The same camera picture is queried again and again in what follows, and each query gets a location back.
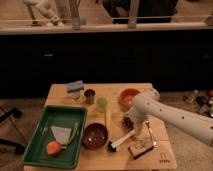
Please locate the grey folded cloth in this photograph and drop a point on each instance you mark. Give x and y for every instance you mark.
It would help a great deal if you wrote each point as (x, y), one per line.
(61, 134)

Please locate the dark red bowl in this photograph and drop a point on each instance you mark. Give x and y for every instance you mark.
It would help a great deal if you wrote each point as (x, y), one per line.
(95, 136)

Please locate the orange carrot toy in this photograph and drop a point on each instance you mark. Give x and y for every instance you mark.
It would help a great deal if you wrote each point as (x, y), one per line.
(53, 148)

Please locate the orange bowl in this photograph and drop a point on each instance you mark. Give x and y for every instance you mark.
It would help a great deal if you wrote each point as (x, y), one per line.
(126, 96)

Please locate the wooden block eraser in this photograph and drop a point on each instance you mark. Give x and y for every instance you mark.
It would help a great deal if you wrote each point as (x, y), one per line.
(140, 146)

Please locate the clear glass jar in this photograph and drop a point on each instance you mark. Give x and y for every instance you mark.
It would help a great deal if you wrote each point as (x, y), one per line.
(76, 96)

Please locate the dark metal cup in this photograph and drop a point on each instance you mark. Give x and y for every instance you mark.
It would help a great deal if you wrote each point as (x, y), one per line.
(89, 96)

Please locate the green utensil in tray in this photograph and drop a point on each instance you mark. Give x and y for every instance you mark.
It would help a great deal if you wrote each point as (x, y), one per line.
(72, 136)

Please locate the green plastic tray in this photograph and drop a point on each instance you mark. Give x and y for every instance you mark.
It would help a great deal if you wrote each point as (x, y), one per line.
(57, 123)

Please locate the black office chair base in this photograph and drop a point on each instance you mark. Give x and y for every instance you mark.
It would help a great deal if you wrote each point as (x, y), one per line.
(19, 148)

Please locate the blue sponge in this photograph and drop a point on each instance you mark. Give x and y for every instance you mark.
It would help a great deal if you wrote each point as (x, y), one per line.
(75, 86)

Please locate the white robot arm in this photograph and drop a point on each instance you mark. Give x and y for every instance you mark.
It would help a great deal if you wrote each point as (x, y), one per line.
(147, 102)

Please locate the yellow banana toy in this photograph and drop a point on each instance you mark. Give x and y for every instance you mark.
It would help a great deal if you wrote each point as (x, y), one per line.
(108, 119)

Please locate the silver fork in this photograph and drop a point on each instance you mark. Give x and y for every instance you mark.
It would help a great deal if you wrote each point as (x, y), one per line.
(147, 123)

